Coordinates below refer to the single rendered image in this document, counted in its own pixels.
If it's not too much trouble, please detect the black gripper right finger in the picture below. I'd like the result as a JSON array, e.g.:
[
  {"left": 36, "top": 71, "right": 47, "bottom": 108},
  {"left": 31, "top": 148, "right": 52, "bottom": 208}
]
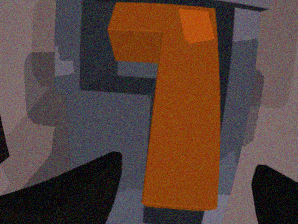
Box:
[{"left": 251, "top": 164, "right": 298, "bottom": 224}]

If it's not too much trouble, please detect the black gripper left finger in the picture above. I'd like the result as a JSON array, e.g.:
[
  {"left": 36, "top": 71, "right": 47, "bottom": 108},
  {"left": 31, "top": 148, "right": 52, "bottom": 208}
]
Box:
[{"left": 0, "top": 151, "right": 122, "bottom": 224}]

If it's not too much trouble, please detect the orange l-shaped part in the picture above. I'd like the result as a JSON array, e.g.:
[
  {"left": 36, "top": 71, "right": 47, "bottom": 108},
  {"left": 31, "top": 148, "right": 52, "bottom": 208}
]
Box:
[{"left": 106, "top": 2, "right": 221, "bottom": 210}]

